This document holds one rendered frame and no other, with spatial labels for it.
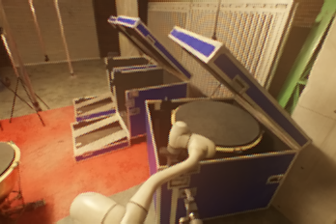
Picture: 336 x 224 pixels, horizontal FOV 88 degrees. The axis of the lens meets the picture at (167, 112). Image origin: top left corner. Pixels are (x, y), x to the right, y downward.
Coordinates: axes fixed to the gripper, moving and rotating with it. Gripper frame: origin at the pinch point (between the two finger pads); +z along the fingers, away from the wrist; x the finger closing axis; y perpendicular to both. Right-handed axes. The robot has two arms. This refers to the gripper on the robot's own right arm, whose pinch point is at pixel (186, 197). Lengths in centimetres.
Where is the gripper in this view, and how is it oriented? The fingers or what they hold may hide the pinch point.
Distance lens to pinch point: 136.7
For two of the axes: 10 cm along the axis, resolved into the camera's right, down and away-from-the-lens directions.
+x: 0.4, -8.6, -5.0
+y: 9.8, -0.6, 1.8
